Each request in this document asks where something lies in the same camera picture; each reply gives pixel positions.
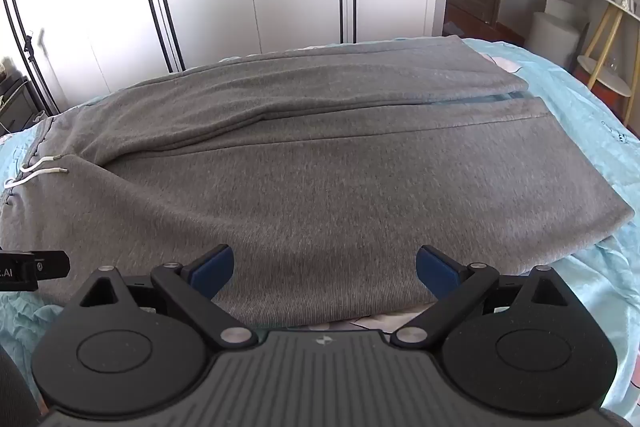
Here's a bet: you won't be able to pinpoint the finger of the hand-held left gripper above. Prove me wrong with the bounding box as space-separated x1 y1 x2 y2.
31 250 70 280

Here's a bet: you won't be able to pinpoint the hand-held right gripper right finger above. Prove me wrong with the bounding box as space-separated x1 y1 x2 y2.
391 244 576 350

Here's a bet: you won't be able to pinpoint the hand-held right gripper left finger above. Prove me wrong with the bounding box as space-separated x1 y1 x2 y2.
65 244 254 350

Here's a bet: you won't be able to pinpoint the grey pants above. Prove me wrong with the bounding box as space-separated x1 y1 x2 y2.
0 34 636 330

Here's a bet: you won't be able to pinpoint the dark grey nightstand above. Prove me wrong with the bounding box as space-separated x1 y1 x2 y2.
0 76 38 135

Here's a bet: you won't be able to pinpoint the black tripod stand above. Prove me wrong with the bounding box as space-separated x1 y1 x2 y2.
22 34 57 115

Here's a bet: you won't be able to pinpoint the light blue printed bed sheet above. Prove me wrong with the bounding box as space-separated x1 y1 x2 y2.
0 36 640 427

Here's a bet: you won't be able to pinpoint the white cylindrical appliance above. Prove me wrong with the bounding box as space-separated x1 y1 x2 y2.
527 0 591 72

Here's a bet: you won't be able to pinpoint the wooden side table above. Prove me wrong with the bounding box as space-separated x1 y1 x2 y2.
575 0 640 128

